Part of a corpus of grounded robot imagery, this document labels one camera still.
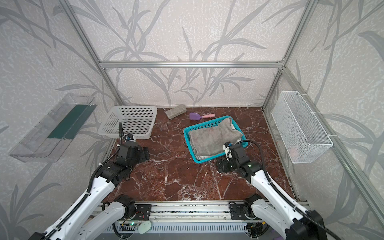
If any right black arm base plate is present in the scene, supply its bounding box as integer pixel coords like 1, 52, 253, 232
228, 202, 257, 220

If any grey sponge block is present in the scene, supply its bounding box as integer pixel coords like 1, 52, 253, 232
165, 105, 187, 119

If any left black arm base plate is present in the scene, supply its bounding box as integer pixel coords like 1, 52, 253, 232
130, 204, 152, 221

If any white perforated plastic basket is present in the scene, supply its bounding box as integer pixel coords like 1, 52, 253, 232
98, 106, 158, 140

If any clear acrylic wall shelf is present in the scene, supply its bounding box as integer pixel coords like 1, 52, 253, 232
9, 94, 97, 163

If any purple pink toy spatula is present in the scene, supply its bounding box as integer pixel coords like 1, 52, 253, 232
189, 113, 216, 121

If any white wire mesh basket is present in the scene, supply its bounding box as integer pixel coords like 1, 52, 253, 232
272, 91, 333, 164

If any white towel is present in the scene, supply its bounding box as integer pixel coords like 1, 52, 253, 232
196, 152, 225, 161

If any small green circuit board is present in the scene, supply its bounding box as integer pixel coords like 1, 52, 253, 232
121, 222, 141, 231

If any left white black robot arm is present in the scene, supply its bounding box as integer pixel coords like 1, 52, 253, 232
30, 140, 150, 240

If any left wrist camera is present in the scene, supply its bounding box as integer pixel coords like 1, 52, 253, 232
124, 134, 136, 142

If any pale green oval disc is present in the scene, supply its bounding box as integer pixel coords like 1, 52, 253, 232
138, 221, 152, 234

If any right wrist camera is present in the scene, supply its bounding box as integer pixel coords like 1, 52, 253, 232
223, 142, 233, 161

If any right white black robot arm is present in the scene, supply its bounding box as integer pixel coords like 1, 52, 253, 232
223, 140, 340, 240

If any aluminium front rail frame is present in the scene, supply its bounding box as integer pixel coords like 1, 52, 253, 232
55, 201, 326, 240

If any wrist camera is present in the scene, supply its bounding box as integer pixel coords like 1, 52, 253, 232
223, 142, 233, 161
124, 134, 136, 142

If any grey towel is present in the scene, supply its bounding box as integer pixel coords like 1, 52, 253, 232
188, 118, 243, 156

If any teal plastic basket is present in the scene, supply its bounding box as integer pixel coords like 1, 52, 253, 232
184, 116, 246, 164

